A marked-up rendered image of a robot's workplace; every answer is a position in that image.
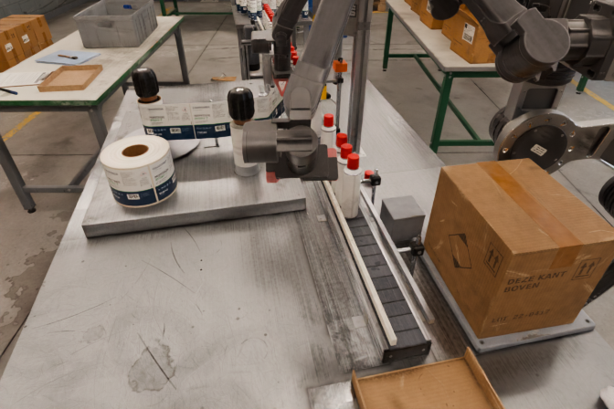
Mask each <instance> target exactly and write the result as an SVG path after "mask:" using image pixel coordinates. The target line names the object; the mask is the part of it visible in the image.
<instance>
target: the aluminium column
mask: <svg viewBox="0 0 614 409"><path fill-rule="evenodd" d="M373 2H374V0H360V3H359V16H358V22H371V21H372V12H373ZM370 33H371V30H357V36H356V37H354V40H353V54H352V68H351V82H350V96H349V111H348V124H347V143H349V144H351V145H352V146H353V151H352V153H356V154H360V146H361V136H362V125H363V115H364V105H365V84H366V74H367V64H368V53H369V43H370ZM351 102H352V103H351ZM350 116H351V117H350ZM349 128H350V130H349Z"/></svg>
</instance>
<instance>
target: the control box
mask: <svg viewBox="0 0 614 409"><path fill-rule="evenodd" d="M320 2H321V0H312V21H313V19H314V17H315V14H316V12H317V9H318V6H319V4H320ZM359 3H360V0H355V3H354V5H357V8H356V17H350V16H349V18H348V21H347V24H346V27H345V30H344V33H343V36H349V37H356V36H357V30H358V26H359V22H358V16H359Z"/></svg>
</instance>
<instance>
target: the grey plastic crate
mask: <svg viewBox="0 0 614 409"><path fill-rule="evenodd" d="M124 5H137V8H136V9H124V8H123V6H124ZM73 18H74V21H76V24H77V27H78V30H79V34H80V38H81V41H82V44H83V46H84V47H85V48H111V47H139V46H140V45H141V44H142V43H143V42H144V40H145V39H146V38H147V37H148V36H150V35H151V34H152V33H153V31H154V30H155V29H156V28H157V27H158V24H157V19H156V14H155V10H154V0H100V1H99V2H98V3H96V4H94V5H92V6H90V7H88V8H86V9H85V10H83V11H81V12H79V13H77V14H76V15H74V16H73Z"/></svg>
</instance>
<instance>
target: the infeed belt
mask: <svg viewBox="0 0 614 409"><path fill-rule="evenodd" d="M321 182H322V184H323V188H324V191H325V192H326V195H327V197H328V200H329V202H330V205H331V207H332V209H333V213H334V215H335V217H336V220H337V222H338V225H339V226H340V229H341V231H342V234H343V236H344V240H345V243H346V244H347V246H348V249H349V251H350V254H351V256H352V259H353V261H354V263H355V267H356V269H357V272H358V274H359V277H360V278H361V280H362V283H363V285H364V288H365V292H366V294H367V296H368V298H369V301H370V303H371V306H372V308H373V311H374V313H375V315H376V318H377V321H378V323H379V326H380V328H381V331H382V332H383V335H384V337H385V340H386V344H387V346H388V349H389V350H391V351H393V350H398V349H403V348H407V347H412V346H417V345H421V344H427V341H426V339H425V337H424V335H423V333H422V331H421V329H420V327H419V325H418V323H417V321H416V319H415V317H414V315H413V314H412V311H411V309H410V307H409V305H408V303H407V301H406V299H405V297H404V295H403V293H402V291H401V289H400V287H399V285H398V284H397V281H396V279H395V277H394V276H393V273H392V271H391V269H390V267H389V265H388V264H387V262H386V259H385V257H384V255H383V253H382V251H381V249H380V247H379V245H378V243H377V242H376V239H375V237H374V235H373V233H372V231H371V229H370V227H369V225H368V223H367V222H366V220H365V217H364V215H363V213H362V211H361V209H360V207H359V206H358V215H357V217H356V218H355V219H345V221H346V223H347V225H348V227H349V230H350V232H351V234H352V236H353V239H354V241H355V244H356V246H357V248H358V251H359V253H360V255H361V258H362V259H363V261H364V264H365V267H366V269H367V272H368V274H369V276H370V278H371V280H372V282H373V285H374V287H375V289H376V293H377V295H378V297H379V299H380V301H381V303H382V306H383V308H384V310H385V313H386V315H387V318H388V320H389V322H390V325H391V327H392V329H393V332H394V333H395V335H396V337H397V343H396V345H392V346H391V345H390V343H389V341H388V338H387V336H386V333H385V331H384V328H383V326H382V323H381V321H380V319H379V317H378V315H377V312H376V308H375V306H374V303H373V301H372V300H371V297H370V295H369V292H368V290H367V287H366V285H365V282H364V280H363V277H362V275H361V272H360V270H359V268H358V265H357V264H356V261H355V257H354V255H353V253H352V250H351V248H350V246H349V244H348V241H347V239H346V237H345V234H344V230H343V229H342V226H341V224H340V222H339V219H338V217H337V214H336V212H335V210H334V208H333V204H332V202H331V199H330V197H329V195H328V193H327V191H326V188H325V186H324V183H323V181H321Z"/></svg>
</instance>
